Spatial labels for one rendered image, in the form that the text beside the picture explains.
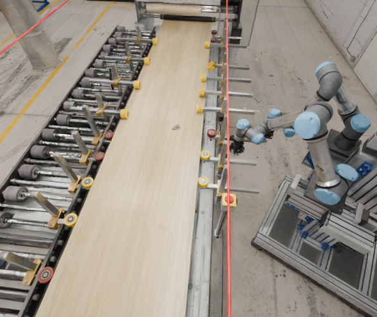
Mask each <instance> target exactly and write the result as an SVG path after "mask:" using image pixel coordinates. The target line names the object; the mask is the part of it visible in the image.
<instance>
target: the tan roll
mask: <svg viewBox="0 0 377 317"><path fill-rule="evenodd" d="M140 9H146V10H147V12H148V13H160V14H184V15H197V16H201V12H206V13H219V10H213V9H201V6H200V5H187V4H162V3H147V4H146V6H140Z"/></svg>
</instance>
